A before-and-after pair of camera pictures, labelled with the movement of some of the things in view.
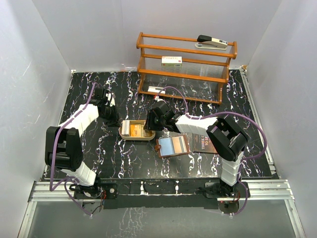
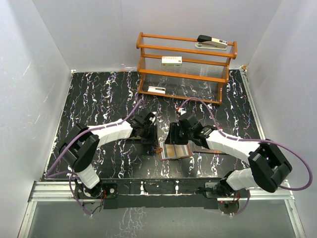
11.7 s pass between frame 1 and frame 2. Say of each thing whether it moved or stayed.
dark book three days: stayed
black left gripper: moved
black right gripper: moved
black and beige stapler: stayed
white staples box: stayed
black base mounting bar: stayed
